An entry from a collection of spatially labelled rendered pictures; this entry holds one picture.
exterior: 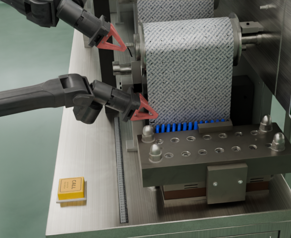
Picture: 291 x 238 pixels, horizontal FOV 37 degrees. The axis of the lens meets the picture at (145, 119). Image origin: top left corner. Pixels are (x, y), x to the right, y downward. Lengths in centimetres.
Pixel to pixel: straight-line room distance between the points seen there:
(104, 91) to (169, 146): 23
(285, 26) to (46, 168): 214
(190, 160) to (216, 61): 28
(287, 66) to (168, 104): 35
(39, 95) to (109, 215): 36
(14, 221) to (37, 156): 63
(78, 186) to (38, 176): 166
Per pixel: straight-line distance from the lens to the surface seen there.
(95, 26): 119
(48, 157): 305
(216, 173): 112
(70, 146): 146
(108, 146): 143
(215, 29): 120
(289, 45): 109
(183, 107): 125
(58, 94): 113
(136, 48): 119
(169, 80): 121
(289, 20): 109
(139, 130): 136
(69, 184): 125
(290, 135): 157
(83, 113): 122
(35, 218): 259
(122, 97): 119
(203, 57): 120
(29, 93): 113
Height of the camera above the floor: 169
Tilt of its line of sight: 30 degrees down
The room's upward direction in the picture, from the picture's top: 3 degrees counter-clockwise
